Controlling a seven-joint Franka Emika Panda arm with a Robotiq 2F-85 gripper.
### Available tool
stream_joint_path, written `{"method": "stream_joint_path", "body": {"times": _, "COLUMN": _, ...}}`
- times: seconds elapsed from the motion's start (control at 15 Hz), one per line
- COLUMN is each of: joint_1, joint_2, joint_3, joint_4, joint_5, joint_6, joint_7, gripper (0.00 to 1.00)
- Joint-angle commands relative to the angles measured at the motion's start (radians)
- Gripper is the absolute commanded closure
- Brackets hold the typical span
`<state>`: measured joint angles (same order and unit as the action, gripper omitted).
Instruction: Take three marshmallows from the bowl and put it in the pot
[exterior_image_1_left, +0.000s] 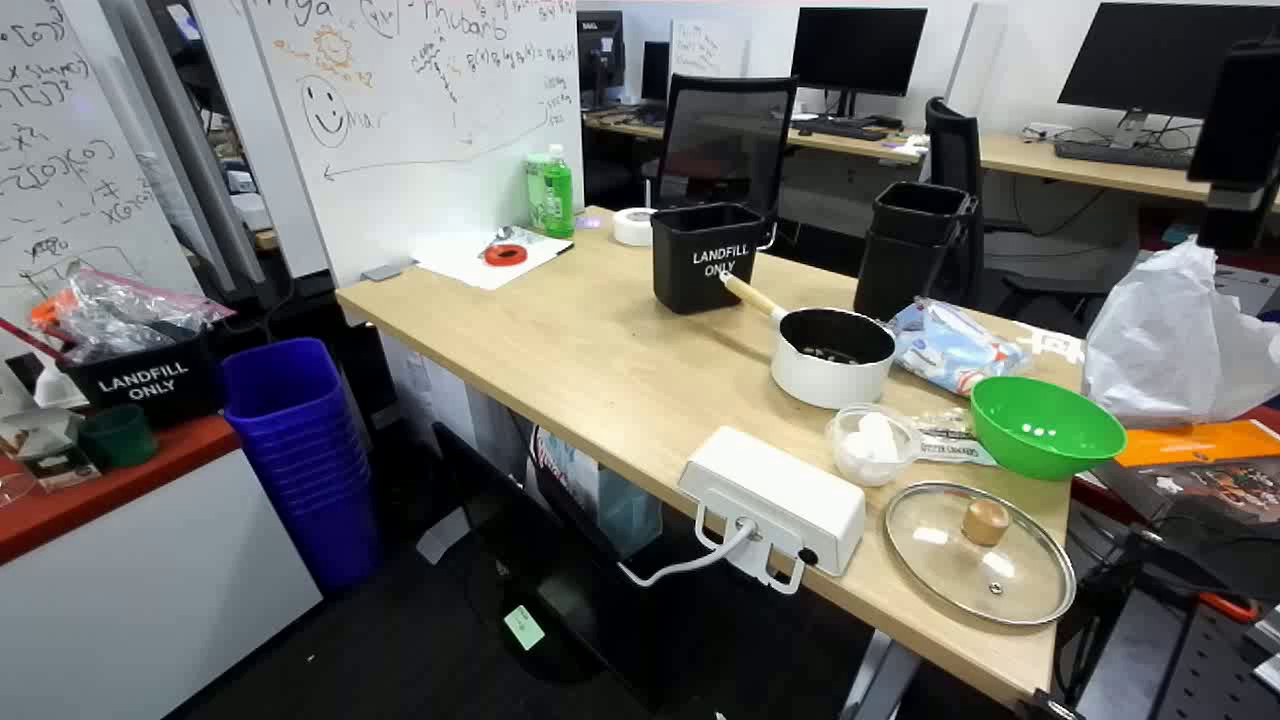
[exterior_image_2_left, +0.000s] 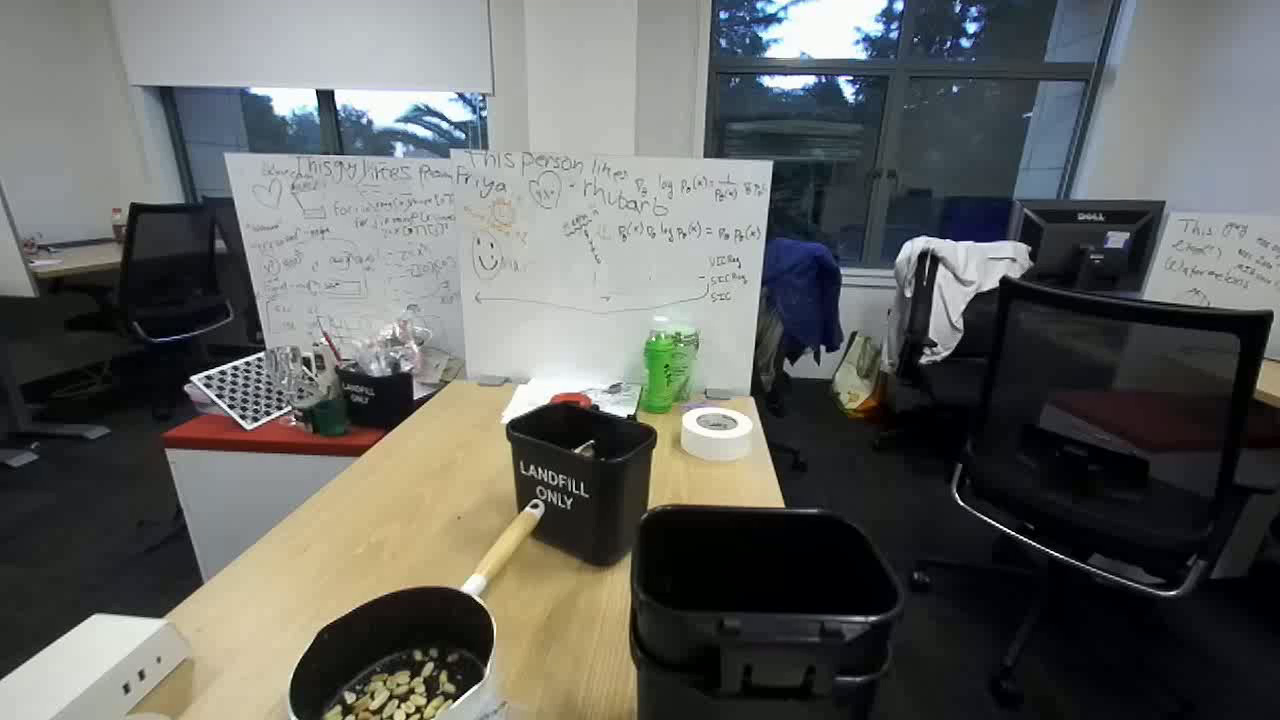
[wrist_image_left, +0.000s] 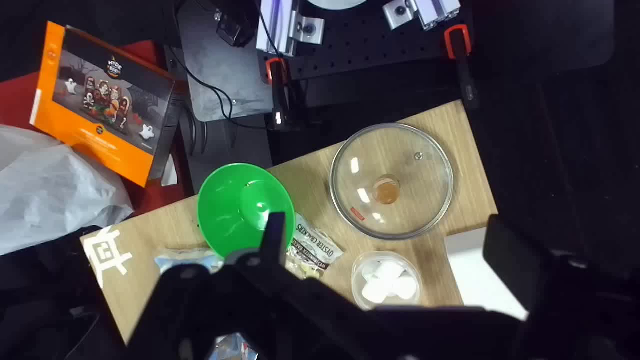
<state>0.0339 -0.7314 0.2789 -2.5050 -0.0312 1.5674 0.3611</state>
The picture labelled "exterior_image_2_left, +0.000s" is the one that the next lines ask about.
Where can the marshmallows in pot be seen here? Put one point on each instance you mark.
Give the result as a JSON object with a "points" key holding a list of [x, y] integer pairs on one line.
{"points": [[404, 685]]}

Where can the green wipes canister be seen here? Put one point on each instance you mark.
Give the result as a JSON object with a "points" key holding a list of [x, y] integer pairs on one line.
{"points": [[670, 356]]}

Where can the white papers on table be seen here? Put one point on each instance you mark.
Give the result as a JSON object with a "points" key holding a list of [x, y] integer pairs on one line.
{"points": [[598, 397]]}

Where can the white tape roll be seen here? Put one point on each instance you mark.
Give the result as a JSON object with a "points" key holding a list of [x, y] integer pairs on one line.
{"points": [[716, 434]]}

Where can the small black landfill bin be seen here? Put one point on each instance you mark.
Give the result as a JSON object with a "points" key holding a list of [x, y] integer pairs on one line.
{"points": [[591, 472]]}

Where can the whiteboard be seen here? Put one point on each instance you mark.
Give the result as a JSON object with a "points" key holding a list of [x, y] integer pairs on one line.
{"points": [[347, 247], [1223, 263], [566, 263]]}

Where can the blue jacket on chair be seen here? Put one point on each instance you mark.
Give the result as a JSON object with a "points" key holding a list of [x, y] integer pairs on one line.
{"points": [[803, 286]]}

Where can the yellow bag on floor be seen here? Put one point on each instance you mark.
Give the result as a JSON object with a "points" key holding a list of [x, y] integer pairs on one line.
{"points": [[863, 376]]}

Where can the black organizer with clutter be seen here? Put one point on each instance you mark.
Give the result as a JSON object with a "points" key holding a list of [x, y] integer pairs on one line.
{"points": [[372, 387]]}

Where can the large black plastic bin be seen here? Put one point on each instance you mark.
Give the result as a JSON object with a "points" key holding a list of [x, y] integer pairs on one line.
{"points": [[759, 614]]}

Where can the left whiteboard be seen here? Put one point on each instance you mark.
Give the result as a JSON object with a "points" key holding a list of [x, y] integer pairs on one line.
{"points": [[347, 247]]}

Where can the white jacket on chair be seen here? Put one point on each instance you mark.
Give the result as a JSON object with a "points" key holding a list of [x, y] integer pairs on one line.
{"points": [[966, 269]]}

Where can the red top white cabinet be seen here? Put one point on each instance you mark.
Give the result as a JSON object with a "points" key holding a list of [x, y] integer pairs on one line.
{"points": [[238, 487]]}

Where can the black computer monitor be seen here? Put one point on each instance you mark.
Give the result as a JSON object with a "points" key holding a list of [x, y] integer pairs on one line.
{"points": [[1088, 247]]}

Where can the black chair at left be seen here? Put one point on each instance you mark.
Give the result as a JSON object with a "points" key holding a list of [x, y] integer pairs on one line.
{"points": [[170, 276]]}

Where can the black mesh office chair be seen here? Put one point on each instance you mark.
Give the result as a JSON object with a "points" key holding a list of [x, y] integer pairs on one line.
{"points": [[1106, 445]]}

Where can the white roller blind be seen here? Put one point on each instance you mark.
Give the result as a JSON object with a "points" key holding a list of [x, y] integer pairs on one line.
{"points": [[381, 46]]}

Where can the far right whiteboard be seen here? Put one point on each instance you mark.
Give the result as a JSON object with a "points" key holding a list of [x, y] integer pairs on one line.
{"points": [[1223, 263]]}

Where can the black saucepan wooden handle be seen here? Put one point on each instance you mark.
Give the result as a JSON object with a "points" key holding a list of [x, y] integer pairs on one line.
{"points": [[415, 616]]}

